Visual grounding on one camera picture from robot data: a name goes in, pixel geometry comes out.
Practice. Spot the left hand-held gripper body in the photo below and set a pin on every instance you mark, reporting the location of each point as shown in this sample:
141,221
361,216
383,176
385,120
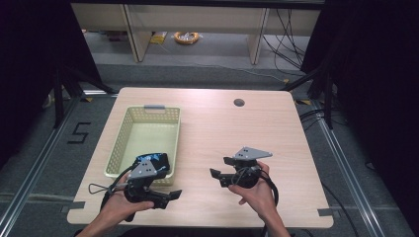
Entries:
142,171

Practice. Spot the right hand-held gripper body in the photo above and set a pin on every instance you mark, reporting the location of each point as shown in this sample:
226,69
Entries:
250,153

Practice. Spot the blue camouflage fingerless glove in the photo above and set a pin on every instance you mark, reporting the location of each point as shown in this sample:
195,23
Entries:
159,161

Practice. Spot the cream perforated plastic basket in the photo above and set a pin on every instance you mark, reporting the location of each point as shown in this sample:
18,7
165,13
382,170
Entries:
148,138

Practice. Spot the person's right hand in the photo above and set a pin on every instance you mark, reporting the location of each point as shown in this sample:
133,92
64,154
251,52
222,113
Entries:
260,197

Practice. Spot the person's left hand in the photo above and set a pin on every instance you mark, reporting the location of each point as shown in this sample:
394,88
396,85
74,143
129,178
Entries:
118,205

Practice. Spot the grey round table grommet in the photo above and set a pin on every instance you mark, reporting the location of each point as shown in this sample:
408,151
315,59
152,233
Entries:
239,102

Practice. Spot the grey tape strip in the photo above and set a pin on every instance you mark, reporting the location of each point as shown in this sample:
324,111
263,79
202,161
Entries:
74,206
326,212

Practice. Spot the black metal stand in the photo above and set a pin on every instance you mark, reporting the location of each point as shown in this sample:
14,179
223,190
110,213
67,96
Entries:
327,98
59,98

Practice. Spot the yellow packet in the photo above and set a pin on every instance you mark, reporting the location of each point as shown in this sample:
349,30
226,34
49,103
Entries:
158,38

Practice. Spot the beige desk with panel legs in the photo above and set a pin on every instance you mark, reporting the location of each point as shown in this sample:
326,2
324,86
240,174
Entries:
197,19

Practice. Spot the black curtain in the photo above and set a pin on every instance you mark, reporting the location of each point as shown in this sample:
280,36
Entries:
378,82
33,49

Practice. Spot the silver metal floor rail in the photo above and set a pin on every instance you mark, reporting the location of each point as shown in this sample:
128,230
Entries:
346,164
36,164

